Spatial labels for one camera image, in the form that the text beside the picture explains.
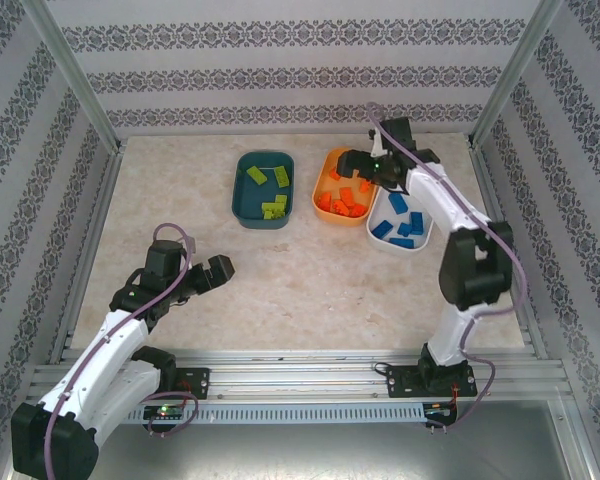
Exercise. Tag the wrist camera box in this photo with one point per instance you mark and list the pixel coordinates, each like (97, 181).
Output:
(397, 132)
(162, 257)

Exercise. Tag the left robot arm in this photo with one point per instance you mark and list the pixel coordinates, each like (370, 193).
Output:
(105, 360)

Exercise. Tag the aluminium side frame rail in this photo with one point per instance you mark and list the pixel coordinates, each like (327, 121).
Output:
(107, 185)
(486, 190)

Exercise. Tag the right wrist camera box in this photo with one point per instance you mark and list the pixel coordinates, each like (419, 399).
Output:
(397, 132)

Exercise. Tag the orange plastic container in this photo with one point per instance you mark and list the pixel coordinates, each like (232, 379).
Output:
(325, 187)

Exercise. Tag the aluminium mounting rail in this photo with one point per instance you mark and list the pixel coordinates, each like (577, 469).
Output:
(300, 380)

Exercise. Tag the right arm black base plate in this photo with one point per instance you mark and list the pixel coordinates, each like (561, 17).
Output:
(400, 382)

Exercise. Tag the white plastic container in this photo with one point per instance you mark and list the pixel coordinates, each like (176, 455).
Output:
(382, 211)

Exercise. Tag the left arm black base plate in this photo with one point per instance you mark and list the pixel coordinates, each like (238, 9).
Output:
(195, 385)

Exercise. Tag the aluminium frame post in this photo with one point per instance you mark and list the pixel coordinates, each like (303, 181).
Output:
(70, 75)
(517, 75)

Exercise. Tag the sheet metal tray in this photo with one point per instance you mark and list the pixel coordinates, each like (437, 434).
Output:
(300, 455)

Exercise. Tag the orange lego brick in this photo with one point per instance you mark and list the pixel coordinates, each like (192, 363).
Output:
(356, 210)
(335, 174)
(365, 186)
(325, 202)
(347, 195)
(339, 207)

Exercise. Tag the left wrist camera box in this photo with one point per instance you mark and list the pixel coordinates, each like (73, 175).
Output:
(162, 257)

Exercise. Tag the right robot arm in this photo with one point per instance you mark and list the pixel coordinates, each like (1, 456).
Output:
(472, 275)

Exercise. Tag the teal plastic container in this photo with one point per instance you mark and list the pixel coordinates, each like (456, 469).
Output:
(255, 197)

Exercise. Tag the blue lego brick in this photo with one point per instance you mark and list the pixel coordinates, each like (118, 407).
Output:
(417, 222)
(401, 242)
(381, 229)
(405, 230)
(397, 204)

